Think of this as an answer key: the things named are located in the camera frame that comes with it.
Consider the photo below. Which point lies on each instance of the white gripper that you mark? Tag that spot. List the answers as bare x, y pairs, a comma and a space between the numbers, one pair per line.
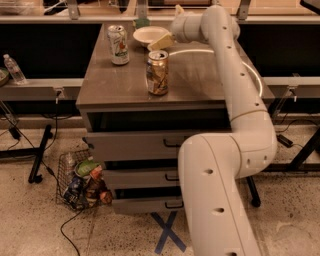
177, 32

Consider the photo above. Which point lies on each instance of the white paper bowl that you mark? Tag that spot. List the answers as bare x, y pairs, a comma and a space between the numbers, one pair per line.
148, 34

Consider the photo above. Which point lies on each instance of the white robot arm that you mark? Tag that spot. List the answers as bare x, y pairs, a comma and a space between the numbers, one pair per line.
210, 163

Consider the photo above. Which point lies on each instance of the green yellow sponge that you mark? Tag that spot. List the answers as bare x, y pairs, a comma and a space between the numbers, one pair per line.
141, 22

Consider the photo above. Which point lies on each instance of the green bowl at edge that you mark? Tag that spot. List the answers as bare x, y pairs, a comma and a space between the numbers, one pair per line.
4, 76

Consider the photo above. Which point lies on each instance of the gold brown soda can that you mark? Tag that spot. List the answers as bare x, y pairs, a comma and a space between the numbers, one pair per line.
157, 72

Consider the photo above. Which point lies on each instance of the white green soda can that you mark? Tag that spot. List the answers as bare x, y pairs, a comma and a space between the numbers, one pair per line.
117, 38

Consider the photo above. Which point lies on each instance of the grey drawer cabinet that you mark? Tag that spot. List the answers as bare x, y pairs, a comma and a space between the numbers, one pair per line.
116, 99

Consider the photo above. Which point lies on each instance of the top grey drawer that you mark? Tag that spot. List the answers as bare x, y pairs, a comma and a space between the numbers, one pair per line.
136, 145

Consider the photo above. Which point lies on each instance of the grey drawer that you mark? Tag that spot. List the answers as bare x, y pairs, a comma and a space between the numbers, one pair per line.
136, 145
147, 205
141, 178

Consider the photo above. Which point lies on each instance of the middle grey drawer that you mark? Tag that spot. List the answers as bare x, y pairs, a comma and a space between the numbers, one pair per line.
141, 178

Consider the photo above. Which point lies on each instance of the clear plastic water bottle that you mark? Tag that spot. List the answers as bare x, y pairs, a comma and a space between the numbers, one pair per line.
14, 70

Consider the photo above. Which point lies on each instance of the green chip bag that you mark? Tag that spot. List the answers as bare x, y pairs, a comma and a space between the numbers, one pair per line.
84, 167

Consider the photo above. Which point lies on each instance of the bottom grey drawer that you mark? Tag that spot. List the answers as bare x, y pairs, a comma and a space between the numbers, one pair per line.
147, 205

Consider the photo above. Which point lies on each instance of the black table leg right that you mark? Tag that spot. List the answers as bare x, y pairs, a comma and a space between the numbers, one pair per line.
256, 202

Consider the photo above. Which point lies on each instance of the black table leg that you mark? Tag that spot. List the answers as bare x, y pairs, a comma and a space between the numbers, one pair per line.
34, 176
256, 202

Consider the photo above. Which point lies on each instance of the black table leg left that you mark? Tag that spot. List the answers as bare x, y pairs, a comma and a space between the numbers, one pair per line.
34, 176

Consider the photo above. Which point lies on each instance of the blue tape cross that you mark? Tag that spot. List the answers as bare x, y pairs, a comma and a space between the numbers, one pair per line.
167, 232

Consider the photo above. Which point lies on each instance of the wire basket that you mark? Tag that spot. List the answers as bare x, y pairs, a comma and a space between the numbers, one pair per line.
80, 193

